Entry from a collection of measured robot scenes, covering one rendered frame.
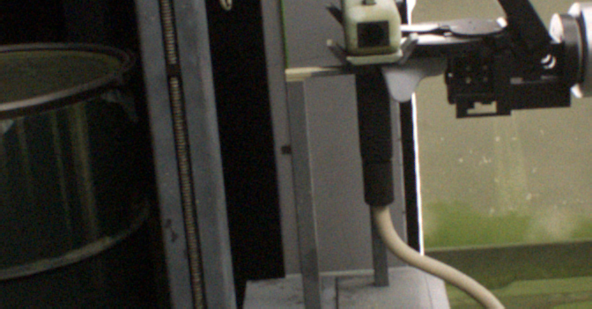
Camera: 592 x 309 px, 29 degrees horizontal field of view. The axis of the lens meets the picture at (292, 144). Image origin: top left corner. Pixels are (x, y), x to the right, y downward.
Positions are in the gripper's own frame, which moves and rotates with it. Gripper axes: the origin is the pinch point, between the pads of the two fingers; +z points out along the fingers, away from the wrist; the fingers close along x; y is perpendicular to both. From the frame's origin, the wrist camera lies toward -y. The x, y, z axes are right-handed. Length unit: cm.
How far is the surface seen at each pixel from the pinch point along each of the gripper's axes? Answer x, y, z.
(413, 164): 47, 29, -8
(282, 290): 11.5, 30.7, 9.6
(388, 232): -1.6, 19.1, -1.9
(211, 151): -3.2, 9.2, 14.6
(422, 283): 8.8, 29.6, -6.0
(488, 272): 173, 103, -37
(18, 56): 124, 27, 66
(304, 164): -10.8, 8.4, 5.7
